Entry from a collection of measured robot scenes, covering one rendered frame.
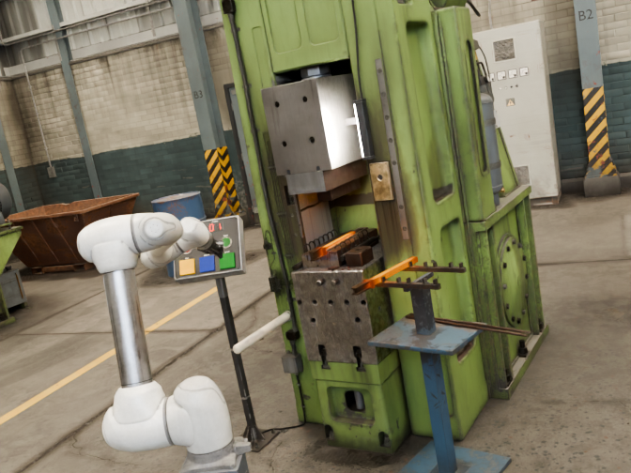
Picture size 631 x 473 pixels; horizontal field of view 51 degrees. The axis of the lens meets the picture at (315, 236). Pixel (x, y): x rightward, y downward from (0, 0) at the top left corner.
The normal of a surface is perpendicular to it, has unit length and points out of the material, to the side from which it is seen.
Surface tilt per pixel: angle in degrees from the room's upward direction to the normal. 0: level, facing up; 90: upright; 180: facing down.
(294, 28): 90
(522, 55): 90
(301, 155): 90
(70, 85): 90
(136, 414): 71
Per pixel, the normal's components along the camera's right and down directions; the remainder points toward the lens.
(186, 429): -0.03, 0.19
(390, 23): -0.51, 0.26
